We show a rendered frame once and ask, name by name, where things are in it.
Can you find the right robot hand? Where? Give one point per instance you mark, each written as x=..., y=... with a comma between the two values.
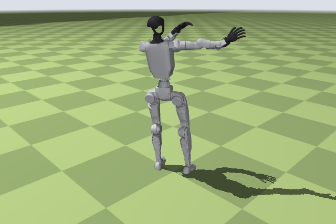
x=232, y=36

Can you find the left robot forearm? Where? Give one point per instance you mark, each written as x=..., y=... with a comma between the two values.
x=171, y=37

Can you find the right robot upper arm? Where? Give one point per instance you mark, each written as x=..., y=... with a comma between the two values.
x=177, y=45

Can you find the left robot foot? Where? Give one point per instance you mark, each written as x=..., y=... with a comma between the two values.
x=158, y=164

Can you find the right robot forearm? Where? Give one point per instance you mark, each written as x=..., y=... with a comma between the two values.
x=211, y=44

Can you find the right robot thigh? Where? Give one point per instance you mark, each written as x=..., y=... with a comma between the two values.
x=179, y=100

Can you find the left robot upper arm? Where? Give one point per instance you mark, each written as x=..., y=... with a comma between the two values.
x=142, y=46

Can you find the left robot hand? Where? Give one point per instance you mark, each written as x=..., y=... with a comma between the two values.
x=179, y=27

